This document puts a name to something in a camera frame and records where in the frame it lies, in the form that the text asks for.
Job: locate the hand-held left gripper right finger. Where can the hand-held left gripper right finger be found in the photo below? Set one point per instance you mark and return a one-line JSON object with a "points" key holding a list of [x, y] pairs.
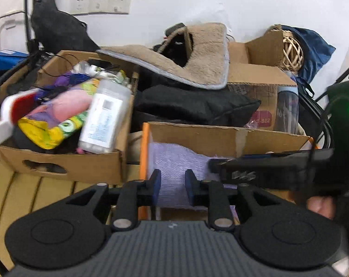
{"points": [[191, 187]]}

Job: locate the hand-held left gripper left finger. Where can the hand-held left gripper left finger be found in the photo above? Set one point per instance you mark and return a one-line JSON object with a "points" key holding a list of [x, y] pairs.
{"points": [[154, 187]]}

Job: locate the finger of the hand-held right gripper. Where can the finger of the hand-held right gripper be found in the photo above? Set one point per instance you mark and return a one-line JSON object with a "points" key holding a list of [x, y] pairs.
{"points": [[267, 170]]}

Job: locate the lavender towel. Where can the lavender towel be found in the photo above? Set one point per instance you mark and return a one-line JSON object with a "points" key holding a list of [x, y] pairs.
{"points": [[174, 161]]}

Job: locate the red cardboard box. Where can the red cardboard box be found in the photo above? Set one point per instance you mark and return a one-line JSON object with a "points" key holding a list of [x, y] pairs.
{"points": [[191, 135]]}

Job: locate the person's right hand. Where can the person's right hand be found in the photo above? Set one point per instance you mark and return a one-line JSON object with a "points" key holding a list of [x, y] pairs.
{"points": [[323, 206]]}

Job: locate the blue water bottle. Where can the blue water bottle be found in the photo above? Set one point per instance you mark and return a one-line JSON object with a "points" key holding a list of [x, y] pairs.
{"points": [[288, 106]]}

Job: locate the plain open cardboard box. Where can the plain open cardboard box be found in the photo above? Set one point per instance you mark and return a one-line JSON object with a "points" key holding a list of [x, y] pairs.
{"points": [[255, 75]]}

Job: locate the blue cloth bag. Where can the blue cloth bag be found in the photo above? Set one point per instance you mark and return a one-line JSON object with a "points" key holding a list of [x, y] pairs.
{"points": [[313, 49]]}

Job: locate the wicker ball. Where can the wicker ball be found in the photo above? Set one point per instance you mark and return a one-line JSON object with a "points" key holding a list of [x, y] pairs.
{"points": [[293, 52]]}

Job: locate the pink packet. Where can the pink packet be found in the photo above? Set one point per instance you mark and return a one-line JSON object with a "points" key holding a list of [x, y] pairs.
{"points": [[67, 104]]}

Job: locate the yellow snack packet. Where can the yellow snack packet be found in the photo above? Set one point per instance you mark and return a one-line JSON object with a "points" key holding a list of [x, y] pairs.
{"points": [[44, 134]]}

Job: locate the beige fleece mat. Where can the beige fleece mat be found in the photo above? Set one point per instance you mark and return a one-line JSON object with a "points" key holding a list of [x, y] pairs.
{"points": [[203, 57]]}

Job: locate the white and red plastic bottle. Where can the white and red plastic bottle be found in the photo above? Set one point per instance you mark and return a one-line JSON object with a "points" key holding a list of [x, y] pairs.
{"points": [[9, 106]]}

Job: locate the black cloth bag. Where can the black cloth bag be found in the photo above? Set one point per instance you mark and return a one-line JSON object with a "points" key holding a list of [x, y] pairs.
{"points": [[56, 26]]}

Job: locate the blue plastic box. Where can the blue plastic box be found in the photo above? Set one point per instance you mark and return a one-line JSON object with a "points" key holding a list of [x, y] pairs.
{"points": [[7, 58]]}

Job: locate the folding metal trolley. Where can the folding metal trolley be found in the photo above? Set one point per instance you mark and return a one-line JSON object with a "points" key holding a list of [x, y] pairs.
{"points": [[7, 16]]}

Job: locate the white wall socket panel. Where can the white wall socket panel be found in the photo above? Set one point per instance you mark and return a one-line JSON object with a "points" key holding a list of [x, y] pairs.
{"points": [[100, 3]]}

